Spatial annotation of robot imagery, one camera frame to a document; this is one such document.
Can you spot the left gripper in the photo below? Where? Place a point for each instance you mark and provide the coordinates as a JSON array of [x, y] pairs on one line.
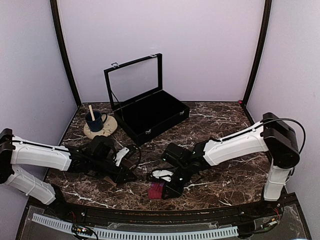
[[119, 178]]

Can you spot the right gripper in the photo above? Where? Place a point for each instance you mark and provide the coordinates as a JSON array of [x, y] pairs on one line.
[[175, 191]]

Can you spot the magenta purple sock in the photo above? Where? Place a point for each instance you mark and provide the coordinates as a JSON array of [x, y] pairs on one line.
[[156, 190]]

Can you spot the black display box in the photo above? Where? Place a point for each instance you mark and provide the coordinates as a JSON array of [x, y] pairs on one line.
[[141, 106]]

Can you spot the cream brown sock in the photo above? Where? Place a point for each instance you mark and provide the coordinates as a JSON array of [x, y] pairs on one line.
[[109, 180]]

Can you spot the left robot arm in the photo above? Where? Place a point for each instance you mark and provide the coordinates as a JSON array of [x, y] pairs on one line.
[[98, 157]]

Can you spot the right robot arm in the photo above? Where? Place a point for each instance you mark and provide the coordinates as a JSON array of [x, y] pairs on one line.
[[272, 134]]

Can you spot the dark blue mug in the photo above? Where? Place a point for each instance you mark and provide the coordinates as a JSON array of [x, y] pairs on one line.
[[98, 124]]

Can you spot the green circuit board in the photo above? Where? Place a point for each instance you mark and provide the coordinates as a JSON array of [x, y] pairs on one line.
[[79, 230]]

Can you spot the wooden stir stick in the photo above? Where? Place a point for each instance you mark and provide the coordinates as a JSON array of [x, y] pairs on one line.
[[91, 113]]

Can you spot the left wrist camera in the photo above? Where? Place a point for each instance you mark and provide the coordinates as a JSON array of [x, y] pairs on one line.
[[124, 154]]

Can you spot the white cable duct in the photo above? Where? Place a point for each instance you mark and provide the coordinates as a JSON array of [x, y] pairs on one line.
[[119, 231]]

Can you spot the black front rail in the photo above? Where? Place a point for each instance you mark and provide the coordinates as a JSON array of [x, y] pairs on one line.
[[102, 205]]

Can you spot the left black frame post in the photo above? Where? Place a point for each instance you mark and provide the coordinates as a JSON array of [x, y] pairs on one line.
[[63, 51]]

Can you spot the black frame post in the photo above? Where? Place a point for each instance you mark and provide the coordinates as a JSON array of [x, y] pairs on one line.
[[63, 51], [259, 51]]

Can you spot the right black frame post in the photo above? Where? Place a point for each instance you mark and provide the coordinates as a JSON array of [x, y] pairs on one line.
[[259, 51]]

